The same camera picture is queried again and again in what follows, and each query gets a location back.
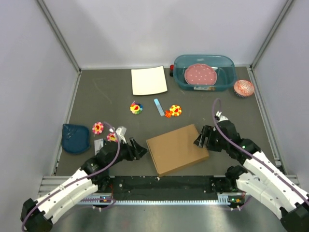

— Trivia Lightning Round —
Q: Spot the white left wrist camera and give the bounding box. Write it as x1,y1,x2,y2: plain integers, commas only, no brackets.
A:
110,126,127,144

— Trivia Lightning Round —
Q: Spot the white square plate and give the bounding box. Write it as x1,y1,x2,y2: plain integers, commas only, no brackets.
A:
131,66,168,96

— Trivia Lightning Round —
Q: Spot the blue packet under arm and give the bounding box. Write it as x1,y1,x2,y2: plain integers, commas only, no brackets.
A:
94,139,104,155

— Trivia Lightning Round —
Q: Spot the teal plastic basin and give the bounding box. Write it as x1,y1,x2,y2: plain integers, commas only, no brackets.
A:
173,55,237,91

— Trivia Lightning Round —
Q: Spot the aluminium frame post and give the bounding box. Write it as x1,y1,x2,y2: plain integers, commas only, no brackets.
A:
250,0,295,70
35,0,82,73

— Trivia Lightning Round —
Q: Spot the aluminium frame post right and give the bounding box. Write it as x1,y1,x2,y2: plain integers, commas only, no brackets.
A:
250,0,295,70

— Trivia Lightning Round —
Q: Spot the red capped small bottle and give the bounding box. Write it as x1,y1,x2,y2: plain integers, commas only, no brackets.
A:
169,64,174,77

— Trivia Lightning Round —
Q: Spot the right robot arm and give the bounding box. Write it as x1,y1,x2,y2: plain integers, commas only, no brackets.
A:
194,117,309,232

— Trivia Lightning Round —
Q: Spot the red patterned bowl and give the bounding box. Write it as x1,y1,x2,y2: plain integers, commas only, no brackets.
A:
233,80,254,98

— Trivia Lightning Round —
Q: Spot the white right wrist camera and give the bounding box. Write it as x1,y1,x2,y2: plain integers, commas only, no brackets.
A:
214,111,229,123

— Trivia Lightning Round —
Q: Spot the pink dotted plate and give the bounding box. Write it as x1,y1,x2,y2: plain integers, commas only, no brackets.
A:
184,63,217,85

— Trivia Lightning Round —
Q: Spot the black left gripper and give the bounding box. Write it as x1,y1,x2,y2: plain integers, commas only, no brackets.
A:
107,138,149,168

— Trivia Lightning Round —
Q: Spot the blue highlighter marker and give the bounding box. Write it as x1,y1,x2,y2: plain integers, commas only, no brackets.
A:
154,99,165,116

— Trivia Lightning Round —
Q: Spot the yellow orange sunflower plush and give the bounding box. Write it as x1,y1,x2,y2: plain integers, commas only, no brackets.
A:
169,105,182,116

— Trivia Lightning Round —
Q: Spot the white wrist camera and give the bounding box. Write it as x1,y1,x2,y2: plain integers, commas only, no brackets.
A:
110,126,127,144
214,111,229,123

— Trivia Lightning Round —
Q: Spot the dark blue cloth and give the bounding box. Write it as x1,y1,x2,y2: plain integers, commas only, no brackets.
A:
61,124,90,155

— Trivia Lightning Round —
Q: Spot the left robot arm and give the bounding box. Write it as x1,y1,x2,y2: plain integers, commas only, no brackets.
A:
20,138,148,232

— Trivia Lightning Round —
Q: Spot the rainbow flower plush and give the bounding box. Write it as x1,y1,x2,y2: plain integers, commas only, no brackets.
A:
130,102,143,115

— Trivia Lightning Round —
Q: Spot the aluminium frame post left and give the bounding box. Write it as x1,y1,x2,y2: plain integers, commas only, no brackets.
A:
35,0,82,73

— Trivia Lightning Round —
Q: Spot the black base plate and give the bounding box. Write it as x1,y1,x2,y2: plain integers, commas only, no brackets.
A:
81,175,256,195

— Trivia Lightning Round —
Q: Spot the orange maple leaf charm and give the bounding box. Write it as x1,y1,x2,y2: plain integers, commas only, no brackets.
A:
165,110,172,118

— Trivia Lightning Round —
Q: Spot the brown cardboard box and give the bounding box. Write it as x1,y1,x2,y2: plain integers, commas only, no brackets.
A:
146,124,209,177

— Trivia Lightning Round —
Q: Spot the grey slotted cable duct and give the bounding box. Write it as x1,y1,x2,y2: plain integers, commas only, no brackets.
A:
78,195,244,206

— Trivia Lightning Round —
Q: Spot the pink flower plush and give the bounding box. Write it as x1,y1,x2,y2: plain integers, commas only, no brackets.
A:
106,132,118,142
92,122,104,135

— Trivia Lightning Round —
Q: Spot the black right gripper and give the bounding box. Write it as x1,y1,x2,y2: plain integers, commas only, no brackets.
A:
194,125,229,152

